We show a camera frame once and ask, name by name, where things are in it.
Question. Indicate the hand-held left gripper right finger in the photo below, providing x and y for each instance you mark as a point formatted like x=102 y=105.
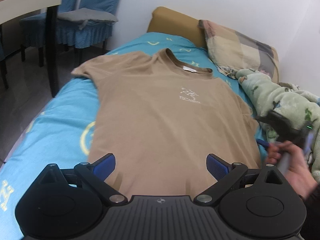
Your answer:
x=217 y=168

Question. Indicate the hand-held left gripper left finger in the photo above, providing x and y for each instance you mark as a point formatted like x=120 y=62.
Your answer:
x=105 y=167

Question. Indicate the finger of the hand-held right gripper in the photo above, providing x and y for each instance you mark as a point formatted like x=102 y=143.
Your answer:
x=262 y=143

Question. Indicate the tan printed t-shirt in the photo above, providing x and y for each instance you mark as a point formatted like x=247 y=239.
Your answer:
x=162 y=120

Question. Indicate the person's right forearm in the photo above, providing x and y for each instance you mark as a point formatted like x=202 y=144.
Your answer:
x=312 y=210

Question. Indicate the person's right hand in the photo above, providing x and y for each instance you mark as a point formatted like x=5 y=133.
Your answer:
x=297 y=177

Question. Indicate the green printed fleece blanket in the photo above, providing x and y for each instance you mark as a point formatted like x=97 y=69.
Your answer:
x=282 y=97

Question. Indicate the bed with blue printed sheet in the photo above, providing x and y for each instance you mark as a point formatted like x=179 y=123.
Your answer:
x=62 y=110

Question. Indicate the patchwork pillow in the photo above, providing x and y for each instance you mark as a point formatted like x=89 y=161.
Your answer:
x=232 y=47

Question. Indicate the tan padded headboard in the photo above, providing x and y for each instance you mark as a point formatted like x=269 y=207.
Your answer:
x=172 y=25

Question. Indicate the grey seat cushion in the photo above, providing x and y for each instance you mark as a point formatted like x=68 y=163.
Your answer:
x=85 y=15

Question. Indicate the white table with black legs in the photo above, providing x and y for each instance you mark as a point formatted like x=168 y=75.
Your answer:
x=25 y=7

